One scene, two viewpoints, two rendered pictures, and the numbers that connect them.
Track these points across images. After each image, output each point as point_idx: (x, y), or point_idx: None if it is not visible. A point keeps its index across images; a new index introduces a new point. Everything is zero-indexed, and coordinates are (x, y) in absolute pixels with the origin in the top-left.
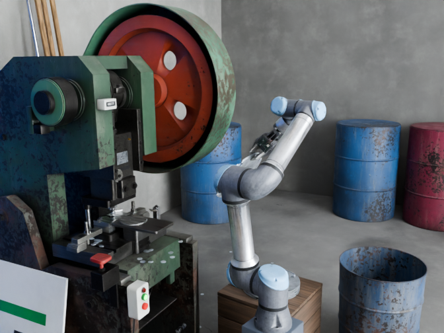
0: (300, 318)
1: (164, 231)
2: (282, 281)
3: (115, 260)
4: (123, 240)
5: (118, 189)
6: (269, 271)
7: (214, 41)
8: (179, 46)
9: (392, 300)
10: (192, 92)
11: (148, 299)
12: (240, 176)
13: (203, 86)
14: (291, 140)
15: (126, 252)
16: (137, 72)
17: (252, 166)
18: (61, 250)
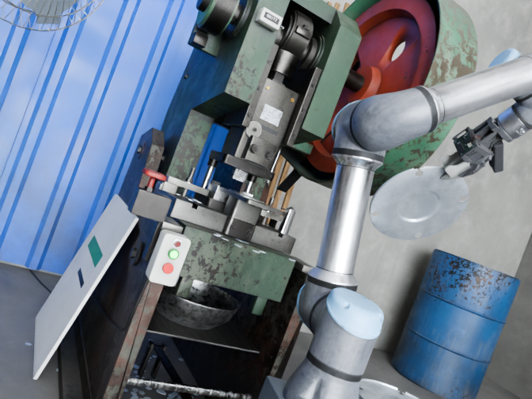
0: None
1: (286, 248)
2: (358, 315)
3: (191, 219)
4: (219, 211)
5: (245, 146)
6: (351, 296)
7: (460, 19)
8: (414, 29)
9: None
10: (405, 85)
11: (180, 266)
12: (364, 99)
13: (419, 70)
14: (484, 74)
15: (212, 223)
16: (337, 25)
17: (446, 203)
18: (157, 191)
